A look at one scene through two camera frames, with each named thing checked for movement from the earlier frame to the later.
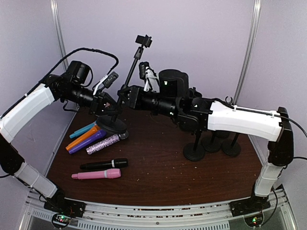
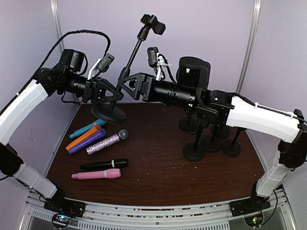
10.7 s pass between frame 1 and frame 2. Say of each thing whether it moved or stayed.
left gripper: moved
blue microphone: stayed
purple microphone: stayed
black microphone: stayed
